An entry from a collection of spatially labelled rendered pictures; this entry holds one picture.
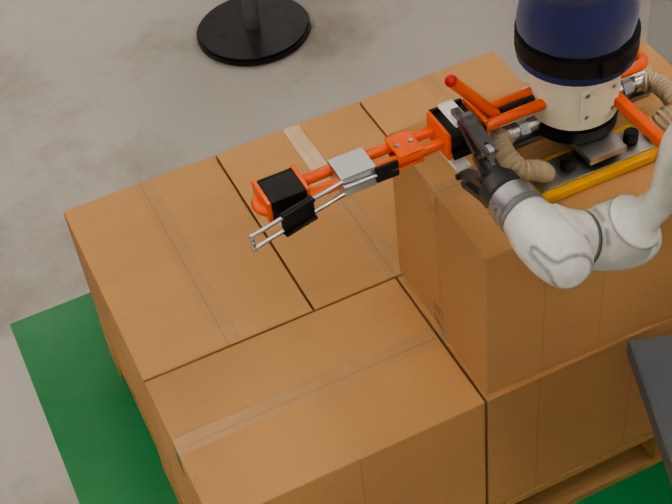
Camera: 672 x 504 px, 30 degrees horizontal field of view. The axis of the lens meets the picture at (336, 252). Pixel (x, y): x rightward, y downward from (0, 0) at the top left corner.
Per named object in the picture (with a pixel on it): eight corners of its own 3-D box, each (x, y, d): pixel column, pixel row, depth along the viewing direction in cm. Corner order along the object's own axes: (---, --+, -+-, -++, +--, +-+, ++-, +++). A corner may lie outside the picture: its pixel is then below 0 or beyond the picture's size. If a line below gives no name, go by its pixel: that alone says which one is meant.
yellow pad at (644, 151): (657, 118, 246) (660, 99, 243) (688, 147, 240) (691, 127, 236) (507, 179, 238) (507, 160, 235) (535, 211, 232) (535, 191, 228)
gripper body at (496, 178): (489, 187, 212) (462, 155, 218) (489, 222, 218) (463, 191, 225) (527, 171, 214) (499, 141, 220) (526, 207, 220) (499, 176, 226)
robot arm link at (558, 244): (489, 242, 212) (547, 242, 220) (538, 301, 202) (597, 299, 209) (515, 190, 207) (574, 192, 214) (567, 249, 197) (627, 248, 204)
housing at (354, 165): (362, 163, 230) (360, 145, 227) (379, 185, 226) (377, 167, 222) (328, 177, 228) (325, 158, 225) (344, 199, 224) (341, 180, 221)
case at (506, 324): (629, 178, 293) (644, 39, 265) (735, 289, 267) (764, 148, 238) (399, 269, 280) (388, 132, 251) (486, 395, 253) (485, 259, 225)
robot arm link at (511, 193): (502, 245, 215) (484, 224, 219) (548, 226, 217) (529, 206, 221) (502, 207, 208) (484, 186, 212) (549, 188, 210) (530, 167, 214)
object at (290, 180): (297, 184, 227) (293, 163, 224) (313, 208, 223) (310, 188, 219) (254, 200, 225) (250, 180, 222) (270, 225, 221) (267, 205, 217)
